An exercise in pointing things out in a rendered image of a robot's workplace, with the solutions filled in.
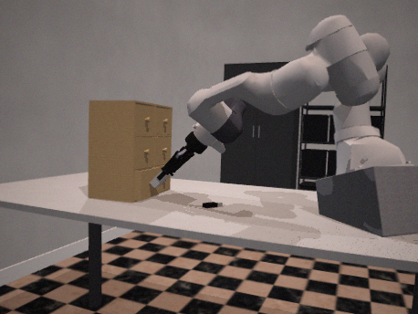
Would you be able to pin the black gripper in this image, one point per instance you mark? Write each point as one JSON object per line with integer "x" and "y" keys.
{"x": 179, "y": 159}

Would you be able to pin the brown wooden drawer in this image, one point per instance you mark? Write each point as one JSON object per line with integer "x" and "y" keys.
{"x": 142, "y": 187}
{"x": 162, "y": 149}
{"x": 144, "y": 119}
{"x": 163, "y": 121}
{"x": 144, "y": 151}
{"x": 166, "y": 184}

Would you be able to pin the tan wooden chest of drawers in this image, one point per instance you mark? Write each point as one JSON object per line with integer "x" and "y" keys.
{"x": 111, "y": 148}

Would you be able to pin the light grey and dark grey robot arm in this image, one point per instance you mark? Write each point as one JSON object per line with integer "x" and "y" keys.
{"x": 339, "y": 61}

